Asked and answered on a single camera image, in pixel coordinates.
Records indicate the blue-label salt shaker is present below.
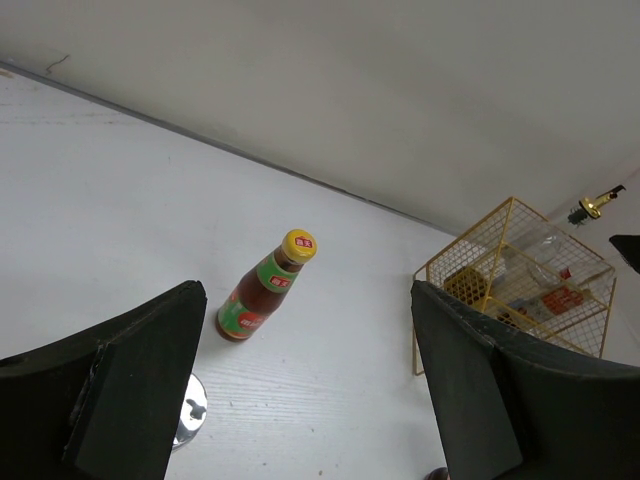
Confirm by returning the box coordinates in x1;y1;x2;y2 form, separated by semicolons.
172;374;208;452

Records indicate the red-lid sauce jar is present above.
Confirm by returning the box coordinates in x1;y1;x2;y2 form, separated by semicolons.
424;467;450;480

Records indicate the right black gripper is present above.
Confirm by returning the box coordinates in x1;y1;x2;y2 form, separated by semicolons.
609;234;640;273

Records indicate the black-cap vinegar bottle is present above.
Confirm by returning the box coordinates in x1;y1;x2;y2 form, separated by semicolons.
496;265;592;331

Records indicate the yellow-cap brown sauce bottle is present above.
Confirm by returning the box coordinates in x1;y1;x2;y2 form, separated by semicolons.
214;229;317;342

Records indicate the glass oil dispenser bottle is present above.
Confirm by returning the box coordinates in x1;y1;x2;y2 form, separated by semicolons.
524;184;627;286

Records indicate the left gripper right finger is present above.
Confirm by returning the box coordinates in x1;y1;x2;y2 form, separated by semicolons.
411;281;639;479

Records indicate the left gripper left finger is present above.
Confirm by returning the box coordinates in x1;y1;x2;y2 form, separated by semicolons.
1;280;207;479

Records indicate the yellow wire basket rack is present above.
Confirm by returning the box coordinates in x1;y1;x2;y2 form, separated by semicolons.
413;197;616;358

